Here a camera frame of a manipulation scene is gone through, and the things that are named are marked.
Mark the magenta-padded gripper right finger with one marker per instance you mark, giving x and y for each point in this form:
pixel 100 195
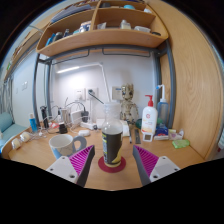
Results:
pixel 148 160

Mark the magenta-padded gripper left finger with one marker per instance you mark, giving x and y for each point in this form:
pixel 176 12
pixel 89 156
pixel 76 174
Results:
pixel 80 160

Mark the clear bottle with black label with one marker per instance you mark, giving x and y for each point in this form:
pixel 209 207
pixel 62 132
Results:
pixel 112 148

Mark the small white thermometer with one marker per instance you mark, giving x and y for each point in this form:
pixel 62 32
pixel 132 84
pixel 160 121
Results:
pixel 148 137

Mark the cream mug with blue map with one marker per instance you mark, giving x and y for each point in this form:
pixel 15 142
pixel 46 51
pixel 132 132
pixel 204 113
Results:
pixel 63 145

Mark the white oval earbud case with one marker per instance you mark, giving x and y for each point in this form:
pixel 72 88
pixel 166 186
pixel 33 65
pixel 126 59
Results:
pixel 84 133

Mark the small blue box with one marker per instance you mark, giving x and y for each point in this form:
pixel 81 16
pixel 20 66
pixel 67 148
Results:
pixel 161 130

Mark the flat round red coaster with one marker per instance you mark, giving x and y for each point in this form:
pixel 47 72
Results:
pixel 111 169

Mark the white power strip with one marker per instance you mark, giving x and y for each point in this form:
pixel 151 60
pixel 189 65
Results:
pixel 88 126

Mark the small black cup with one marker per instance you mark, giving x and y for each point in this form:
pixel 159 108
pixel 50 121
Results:
pixel 63 128

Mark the green packet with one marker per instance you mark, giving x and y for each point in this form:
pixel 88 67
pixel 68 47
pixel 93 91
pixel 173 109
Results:
pixel 181 144

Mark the white pink packet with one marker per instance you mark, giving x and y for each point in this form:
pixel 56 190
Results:
pixel 176 135

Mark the white red pump lotion bottle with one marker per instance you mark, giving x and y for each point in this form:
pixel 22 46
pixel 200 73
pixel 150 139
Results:
pixel 149 120

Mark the white charger block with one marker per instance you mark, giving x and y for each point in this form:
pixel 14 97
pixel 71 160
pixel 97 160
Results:
pixel 76 117

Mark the silver metal tumbler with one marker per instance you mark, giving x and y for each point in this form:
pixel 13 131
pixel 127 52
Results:
pixel 64 115

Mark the clear squeeze wash bottle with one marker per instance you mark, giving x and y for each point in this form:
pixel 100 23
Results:
pixel 163 111

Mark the black cylindrical device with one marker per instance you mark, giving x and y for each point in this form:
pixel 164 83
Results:
pixel 44 117

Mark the small blue tube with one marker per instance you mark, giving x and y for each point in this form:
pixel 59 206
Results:
pixel 33 124

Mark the brown tree creature figurine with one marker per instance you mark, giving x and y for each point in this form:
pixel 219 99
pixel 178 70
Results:
pixel 128 103

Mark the bed with teal bedding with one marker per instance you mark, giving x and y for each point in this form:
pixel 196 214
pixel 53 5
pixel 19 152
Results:
pixel 10 136

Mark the teal pillow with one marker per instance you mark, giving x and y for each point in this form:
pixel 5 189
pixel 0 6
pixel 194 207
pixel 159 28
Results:
pixel 5 121

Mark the wooden shelf unit with items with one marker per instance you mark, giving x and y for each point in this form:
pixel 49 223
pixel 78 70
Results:
pixel 100 36

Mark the grey metal frame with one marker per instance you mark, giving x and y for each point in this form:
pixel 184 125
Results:
pixel 171 93

